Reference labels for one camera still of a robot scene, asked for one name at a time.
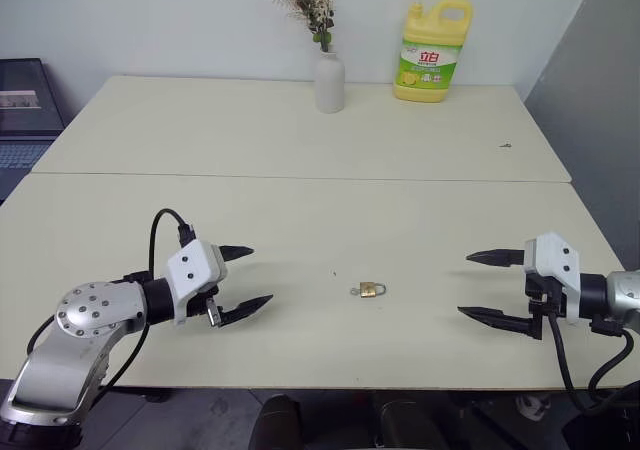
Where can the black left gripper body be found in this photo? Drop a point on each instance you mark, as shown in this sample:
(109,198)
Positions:
(197,306)

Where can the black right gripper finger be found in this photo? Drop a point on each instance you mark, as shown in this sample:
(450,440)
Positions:
(495,257)
(495,318)

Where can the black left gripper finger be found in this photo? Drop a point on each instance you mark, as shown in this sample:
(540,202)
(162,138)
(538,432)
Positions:
(245,312)
(235,251)

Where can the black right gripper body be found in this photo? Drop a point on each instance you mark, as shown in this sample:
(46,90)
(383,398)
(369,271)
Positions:
(537,285)

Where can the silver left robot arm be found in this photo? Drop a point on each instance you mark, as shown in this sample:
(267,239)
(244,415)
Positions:
(85,315)

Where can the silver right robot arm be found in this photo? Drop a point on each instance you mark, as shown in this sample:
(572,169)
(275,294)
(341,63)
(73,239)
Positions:
(622,292)

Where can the white caster wheel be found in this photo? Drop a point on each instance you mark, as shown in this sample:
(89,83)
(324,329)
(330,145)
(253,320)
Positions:
(534,407)

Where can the dark rounded shape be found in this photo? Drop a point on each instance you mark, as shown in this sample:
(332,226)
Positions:
(275,422)

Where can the small brass padlock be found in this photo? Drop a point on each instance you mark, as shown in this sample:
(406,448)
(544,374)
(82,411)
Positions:
(369,290)

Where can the grey partition panel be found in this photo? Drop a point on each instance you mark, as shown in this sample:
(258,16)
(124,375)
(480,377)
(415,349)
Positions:
(590,95)

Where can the white ceramic vase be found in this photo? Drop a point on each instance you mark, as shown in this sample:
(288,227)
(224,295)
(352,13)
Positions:
(329,85)

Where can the yellow dish soap pump bottle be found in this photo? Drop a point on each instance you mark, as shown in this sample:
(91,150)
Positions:
(430,65)

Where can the dark grey laptop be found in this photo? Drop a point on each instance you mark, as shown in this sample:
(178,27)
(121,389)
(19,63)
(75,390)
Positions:
(22,105)

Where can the dried flower bouquet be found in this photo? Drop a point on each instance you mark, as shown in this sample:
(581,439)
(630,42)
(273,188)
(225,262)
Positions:
(307,0)

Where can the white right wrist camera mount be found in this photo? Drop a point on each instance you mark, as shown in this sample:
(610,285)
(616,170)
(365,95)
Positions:
(552,260)

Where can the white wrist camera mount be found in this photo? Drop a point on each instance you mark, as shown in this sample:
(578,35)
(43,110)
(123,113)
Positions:
(552,260)
(192,267)

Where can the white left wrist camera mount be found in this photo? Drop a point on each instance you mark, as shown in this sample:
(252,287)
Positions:
(192,267)

